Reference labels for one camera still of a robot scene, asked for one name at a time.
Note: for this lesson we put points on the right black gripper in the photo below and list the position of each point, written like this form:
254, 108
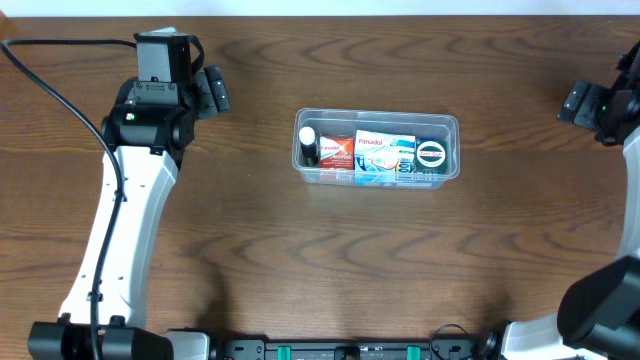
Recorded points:
582, 103

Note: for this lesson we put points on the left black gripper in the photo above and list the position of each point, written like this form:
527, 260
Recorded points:
213, 91

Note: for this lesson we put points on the black bottle white cap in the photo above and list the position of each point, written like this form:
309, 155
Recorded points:
308, 141

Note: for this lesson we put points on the clear plastic container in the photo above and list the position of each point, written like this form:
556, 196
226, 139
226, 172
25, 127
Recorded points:
345, 123

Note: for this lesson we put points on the red Panadol box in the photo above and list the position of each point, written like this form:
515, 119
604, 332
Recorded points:
337, 152

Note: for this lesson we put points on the green ointment box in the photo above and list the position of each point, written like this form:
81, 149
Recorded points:
431, 156

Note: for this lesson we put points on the white Panadol box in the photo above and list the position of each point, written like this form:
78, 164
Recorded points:
383, 147

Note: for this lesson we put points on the blue fever patch box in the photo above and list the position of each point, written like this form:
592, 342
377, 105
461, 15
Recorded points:
397, 171

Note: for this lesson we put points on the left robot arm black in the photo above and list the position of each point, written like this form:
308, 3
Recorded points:
145, 136

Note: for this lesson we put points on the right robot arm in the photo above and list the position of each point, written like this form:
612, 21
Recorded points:
598, 315

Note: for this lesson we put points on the black mounting rail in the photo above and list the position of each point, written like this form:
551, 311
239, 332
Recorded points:
350, 351

